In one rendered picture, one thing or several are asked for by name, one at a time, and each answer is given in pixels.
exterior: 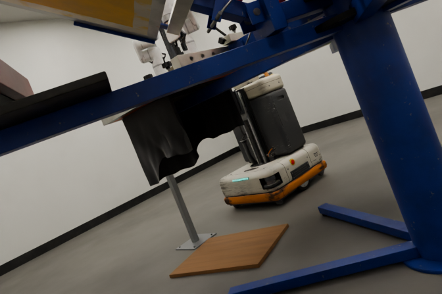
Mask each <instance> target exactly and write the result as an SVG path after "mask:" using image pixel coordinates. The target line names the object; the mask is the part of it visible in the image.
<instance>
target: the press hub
mask: <svg viewBox="0 0 442 294"><path fill-rule="evenodd" d="M303 1H304V2H305V3H306V2H309V1H312V0H303ZM332 1H333V5H331V6H330V7H328V8H327V9H326V10H324V11H323V12H324V16H325V17H327V16H329V15H332V14H335V13H337V16H335V17H333V18H331V19H329V20H327V21H325V22H323V23H321V24H320V25H318V26H317V27H315V31H316V33H317V34H318V33H320V32H324V31H326V30H329V29H332V28H334V27H337V26H340V25H342V27H343V29H342V30H341V31H340V32H338V33H336V34H334V35H332V36H333V39H334V41H335V44H336V46H337V49H338V51H339V54H340V56H341V60H342V61H343V64H344V67H345V70H346V72H347V75H348V77H349V80H350V82H351V85H352V87H353V90H354V93H355V95H356V98H357V101H358V103H359V105H360V109H361V111H362V113H363V116H364V119H365V121H366V124H367V126H368V129H369V131H370V134H371V136H372V139H373V142H374V145H375V146H376V149H377V152H378V155H379V157H380V160H381V163H382V165H383V168H384V170H385V173H386V175H387V178H388V180H389V183H390V186H391V188H392V190H393V194H394V196H395V198H396V201H397V204H398V206H399V209H400V211H401V214H402V216H403V219H404V221H405V224H406V227H407V230H408V232H409V235H410V238H411V240H412V242H413V244H414V245H415V246H416V247H417V249H418V252H419V254H420V257H418V258H414V259H410V260H405V261H402V262H403V264H404V265H405V266H407V267H409V268H411V269H413V270H415V271H418V272H423V273H427V274H442V146H441V144H440V141H439V138H438V136H437V133H436V131H435V128H434V126H433V123H432V121H431V118H430V115H429V112H428V110H427V107H426V104H425V102H424V99H423V97H422V94H421V92H420V88H419V87H418V84H417V81H416V78H415V76H414V73H413V71H412V68H411V65H410V63H409V61H408V57H407V55H406V52H405V49H404V47H403V44H402V42H401V39H400V37H399V34H398V31H397V29H396V26H395V23H394V21H393V18H392V16H391V13H390V11H385V12H384V11H383V9H382V7H384V6H386V5H388V4H390V3H392V2H394V1H396V0H387V1H386V2H385V3H384V4H383V5H382V6H381V7H380V9H379V10H378V11H377V12H376V13H375V14H374V15H373V16H371V17H369V18H367V19H364V20H362V21H360V22H357V23H355V22H354V20H353V18H354V17H355V16H356V14H357V13H356V9H355V8H354V7H353V8H351V9H349V5H350V4H351V1H352V0H332Z"/></svg>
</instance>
